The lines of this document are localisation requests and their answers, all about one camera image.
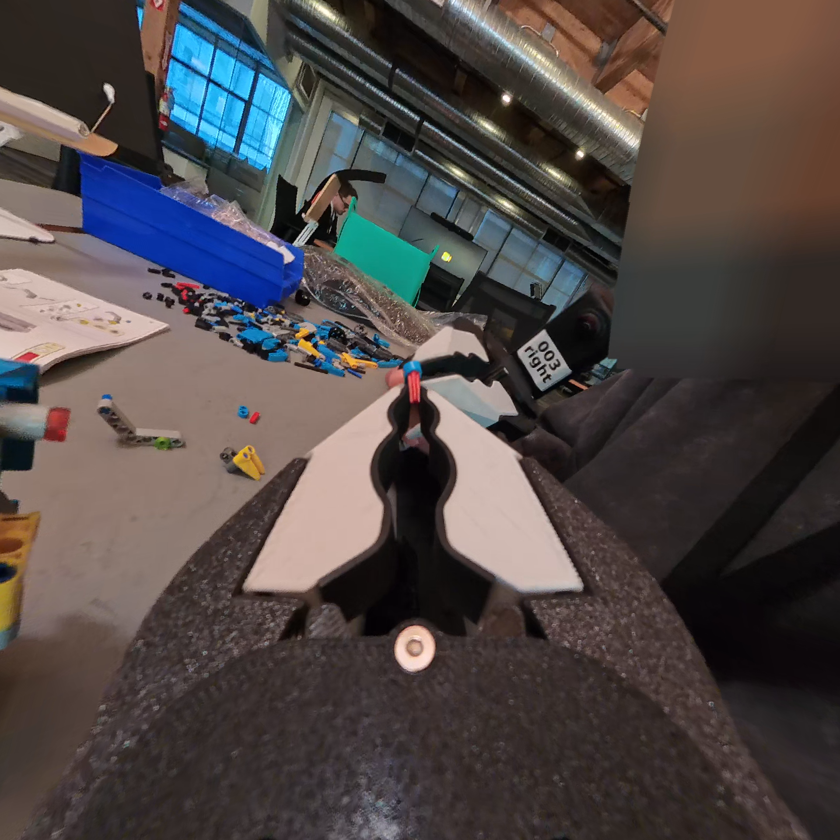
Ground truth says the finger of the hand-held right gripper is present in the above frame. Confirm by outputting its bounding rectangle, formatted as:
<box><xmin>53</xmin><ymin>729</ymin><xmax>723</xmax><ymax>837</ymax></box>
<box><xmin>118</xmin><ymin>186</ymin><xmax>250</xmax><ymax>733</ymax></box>
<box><xmin>413</xmin><ymin>326</ymin><xmax>490</xmax><ymax>370</ymax></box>
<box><xmin>428</xmin><ymin>373</ymin><xmax>521</xmax><ymax>429</ymax></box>

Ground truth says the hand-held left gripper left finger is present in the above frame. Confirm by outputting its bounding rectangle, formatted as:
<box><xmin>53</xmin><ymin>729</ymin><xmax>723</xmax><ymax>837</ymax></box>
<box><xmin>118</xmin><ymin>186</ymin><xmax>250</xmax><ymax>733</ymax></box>
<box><xmin>243</xmin><ymin>386</ymin><xmax>411</xmax><ymax>621</ymax></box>

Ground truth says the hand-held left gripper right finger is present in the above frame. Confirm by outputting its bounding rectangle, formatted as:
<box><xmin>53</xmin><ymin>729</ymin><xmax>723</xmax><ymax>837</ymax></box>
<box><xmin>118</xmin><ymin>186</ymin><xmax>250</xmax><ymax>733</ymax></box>
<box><xmin>420</xmin><ymin>386</ymin><xmax>585</xmax><ymax>624</ymax></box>

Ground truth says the yellow twin cone piece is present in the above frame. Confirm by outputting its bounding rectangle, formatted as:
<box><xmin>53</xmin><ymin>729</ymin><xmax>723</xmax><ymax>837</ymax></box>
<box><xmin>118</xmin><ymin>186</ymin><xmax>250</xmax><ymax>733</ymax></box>
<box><xmin>220</xmin><ymin>445</ymin><xmax>266</xmax><ymax>479</ymax></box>

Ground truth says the grey angled beam assembly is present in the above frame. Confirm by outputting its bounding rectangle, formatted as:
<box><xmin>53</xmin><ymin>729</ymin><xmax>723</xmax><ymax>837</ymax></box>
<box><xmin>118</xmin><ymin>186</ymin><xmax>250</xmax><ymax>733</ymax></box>
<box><xmin>96</xmin><ymin>394</ymin><xmax>186</xmax><ymax>450</ymax></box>

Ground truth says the grey desk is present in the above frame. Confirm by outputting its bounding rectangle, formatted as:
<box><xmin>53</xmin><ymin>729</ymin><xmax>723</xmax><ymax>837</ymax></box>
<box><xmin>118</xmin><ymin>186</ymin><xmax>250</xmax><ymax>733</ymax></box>
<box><xmin>0</xmin><ymin>178</ymin><xmax>434</xmax><ymax>840</ymax></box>

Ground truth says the white desk stand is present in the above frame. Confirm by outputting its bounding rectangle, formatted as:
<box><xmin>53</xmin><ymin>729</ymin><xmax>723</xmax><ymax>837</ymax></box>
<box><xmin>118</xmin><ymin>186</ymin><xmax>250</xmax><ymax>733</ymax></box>
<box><xmin>0</xmin><ymin>82</ymin><xmax>120</xmax><ymax>245</ymax></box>

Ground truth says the black mesh office chair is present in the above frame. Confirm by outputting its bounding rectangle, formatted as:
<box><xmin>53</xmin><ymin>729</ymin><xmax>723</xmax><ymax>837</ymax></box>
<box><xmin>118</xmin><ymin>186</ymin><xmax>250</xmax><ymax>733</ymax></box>
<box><xmin>453</xmin><ymin>270</ymin><xmax>557</xmax><ymax>345</ymax></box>

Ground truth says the clear plastic bag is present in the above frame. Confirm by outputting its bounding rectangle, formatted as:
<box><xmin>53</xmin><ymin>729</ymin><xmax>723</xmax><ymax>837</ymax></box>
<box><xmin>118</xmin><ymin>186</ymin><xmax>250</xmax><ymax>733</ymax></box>
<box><xmin>298</xmin><ymin>249</ymin><xmax>490</xmax><ymax>345</ymax></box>
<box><xmin>161</xmin><ymin>182</ymin><xmax>296</xmax><ymax>253</ymax></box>

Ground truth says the teal upright panel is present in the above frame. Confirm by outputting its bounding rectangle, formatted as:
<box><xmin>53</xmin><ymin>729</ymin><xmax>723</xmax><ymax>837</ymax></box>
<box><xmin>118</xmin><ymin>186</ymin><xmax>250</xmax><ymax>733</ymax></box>
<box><xmin>333</xmin><ymin>197</ymin><xmax>439</xmax><ymax>308</ymax></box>

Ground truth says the pile of loose brick pieces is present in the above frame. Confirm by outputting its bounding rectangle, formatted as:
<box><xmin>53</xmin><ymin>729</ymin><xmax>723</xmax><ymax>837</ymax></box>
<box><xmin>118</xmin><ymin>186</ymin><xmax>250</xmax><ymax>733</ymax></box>
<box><xmin>146</xmin><ymin>266</ymin><xmax>408</xmax><ymax>380</ymax></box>

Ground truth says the blue storage bin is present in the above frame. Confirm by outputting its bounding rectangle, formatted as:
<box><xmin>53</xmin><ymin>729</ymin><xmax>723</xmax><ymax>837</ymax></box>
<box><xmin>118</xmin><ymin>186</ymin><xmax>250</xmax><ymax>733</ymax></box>
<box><xmin>79</xmin><ymin>152</ymin><xmax>306</xmax><ymax>308</ymax></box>

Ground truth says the white instruction booklet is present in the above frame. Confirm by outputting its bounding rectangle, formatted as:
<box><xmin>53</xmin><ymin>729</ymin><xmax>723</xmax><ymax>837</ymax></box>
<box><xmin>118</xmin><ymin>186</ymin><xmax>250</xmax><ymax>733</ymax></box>
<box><xmin>0</xmin><ymin>268</ymin><xmax>170</xmax><ymax>371</ymax></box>

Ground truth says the blue toy brick robot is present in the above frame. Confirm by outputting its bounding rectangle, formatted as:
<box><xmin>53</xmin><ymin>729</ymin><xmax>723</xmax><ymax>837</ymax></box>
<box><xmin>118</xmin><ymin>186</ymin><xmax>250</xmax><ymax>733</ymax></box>
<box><xmin>0</xmin><ymin>357</ymin><xmax>72</xmax><ymax>651</ymax></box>

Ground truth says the large paned window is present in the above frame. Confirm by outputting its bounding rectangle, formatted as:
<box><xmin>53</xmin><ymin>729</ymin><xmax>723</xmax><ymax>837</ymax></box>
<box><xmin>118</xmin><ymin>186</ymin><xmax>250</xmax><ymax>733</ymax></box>
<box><xmin>164</xmin><ymin>20</ymin><xmax>293</xmax><ymax>173</ymax></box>

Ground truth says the black partition board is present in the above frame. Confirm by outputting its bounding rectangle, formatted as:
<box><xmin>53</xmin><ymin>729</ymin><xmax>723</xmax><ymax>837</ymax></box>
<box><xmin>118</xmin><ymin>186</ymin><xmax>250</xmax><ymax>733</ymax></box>
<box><xmin>0</xmin><ymin>0</ymin><xmax>165</xmax><ymax>178</ymax></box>

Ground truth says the black shoulder strap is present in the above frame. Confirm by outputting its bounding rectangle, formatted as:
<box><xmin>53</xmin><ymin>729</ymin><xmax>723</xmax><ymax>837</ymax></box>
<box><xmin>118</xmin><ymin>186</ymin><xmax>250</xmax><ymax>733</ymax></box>
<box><xmin>656</xmin><ymin>420</ymin><xmax>840</xmax><ymax>592</ymax></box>

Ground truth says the silver ventilation duct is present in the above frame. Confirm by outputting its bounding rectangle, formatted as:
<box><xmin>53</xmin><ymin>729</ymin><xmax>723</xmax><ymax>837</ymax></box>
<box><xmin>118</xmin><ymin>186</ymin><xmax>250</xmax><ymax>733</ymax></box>
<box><xmin>276</xmin><ymin>0</ymin><xmax>647</xmax><ymax>185</ymax></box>

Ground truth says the wooden support post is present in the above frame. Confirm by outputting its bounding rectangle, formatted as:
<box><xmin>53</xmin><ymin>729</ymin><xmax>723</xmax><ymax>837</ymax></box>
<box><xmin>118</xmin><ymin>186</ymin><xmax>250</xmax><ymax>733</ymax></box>
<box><xmin>141</xmin><ymin>0</ymin><xmax>181</xmax><ymax>83</ymax></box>

